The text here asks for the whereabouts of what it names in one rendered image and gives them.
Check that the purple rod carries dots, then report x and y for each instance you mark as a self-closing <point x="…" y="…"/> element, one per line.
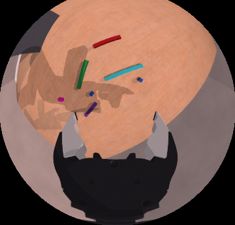
<point x="90" y="109"/>

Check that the turquoise rod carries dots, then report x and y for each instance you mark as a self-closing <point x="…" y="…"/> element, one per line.
<point x="124" y="71"/>

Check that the red rod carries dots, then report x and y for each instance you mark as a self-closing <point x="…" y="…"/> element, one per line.
<point x="108" y="40"/>

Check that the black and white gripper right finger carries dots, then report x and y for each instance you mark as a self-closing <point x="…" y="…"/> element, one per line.
<point x="160" y="148"/>

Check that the green rod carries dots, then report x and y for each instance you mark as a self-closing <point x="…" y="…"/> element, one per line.
<point x="82" y="73"/>

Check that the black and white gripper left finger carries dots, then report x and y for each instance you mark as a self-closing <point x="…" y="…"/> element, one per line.
<point x="69" y="148"/>

